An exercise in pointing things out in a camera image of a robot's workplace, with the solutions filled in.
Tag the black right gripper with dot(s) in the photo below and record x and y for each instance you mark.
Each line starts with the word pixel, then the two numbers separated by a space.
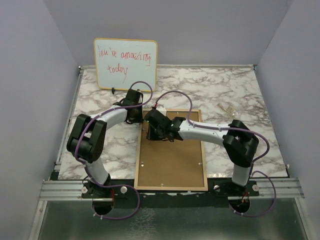
pixel 151 135

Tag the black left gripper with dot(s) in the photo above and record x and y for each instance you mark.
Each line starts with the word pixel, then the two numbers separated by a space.
pixel 139 120

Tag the blue picture frame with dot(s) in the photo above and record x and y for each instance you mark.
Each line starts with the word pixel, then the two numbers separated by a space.
pixel 172 165

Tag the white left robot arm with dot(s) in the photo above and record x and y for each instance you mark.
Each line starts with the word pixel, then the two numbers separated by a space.
pixel 87 138

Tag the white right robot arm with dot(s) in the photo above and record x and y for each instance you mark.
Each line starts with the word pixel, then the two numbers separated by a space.
pixel 238 141

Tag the white dry-erase board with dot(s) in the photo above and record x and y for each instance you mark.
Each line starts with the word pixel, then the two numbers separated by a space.
pixel 121 62

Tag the clear bag of hardware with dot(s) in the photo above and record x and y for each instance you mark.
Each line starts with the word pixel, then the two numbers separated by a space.
pixel 229 111

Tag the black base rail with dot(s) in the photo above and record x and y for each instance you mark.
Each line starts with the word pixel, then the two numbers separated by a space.
pixel 220 192

